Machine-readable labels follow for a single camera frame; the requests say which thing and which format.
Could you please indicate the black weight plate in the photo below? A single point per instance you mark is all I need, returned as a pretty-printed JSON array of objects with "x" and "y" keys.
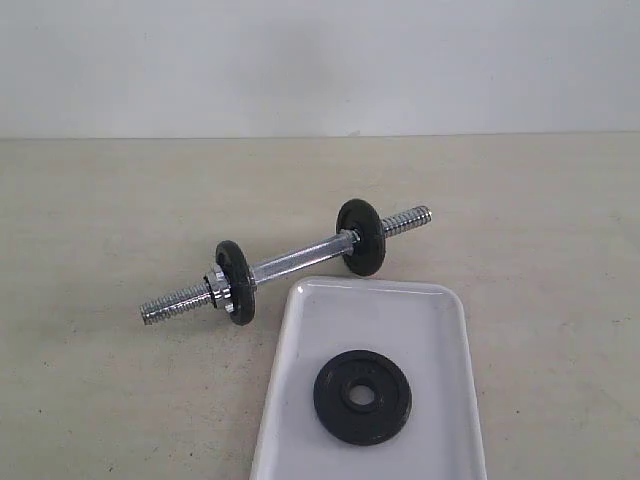
[{"x": 362, "y": 398}]

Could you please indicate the chrome threaded dumbbell bar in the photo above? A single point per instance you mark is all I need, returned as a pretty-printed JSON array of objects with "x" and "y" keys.
[{"x": 198, "y": 295}]

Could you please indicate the white rectangular tray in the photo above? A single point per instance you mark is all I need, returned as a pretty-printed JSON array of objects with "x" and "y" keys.
[{"x": 421, "y": 328}]

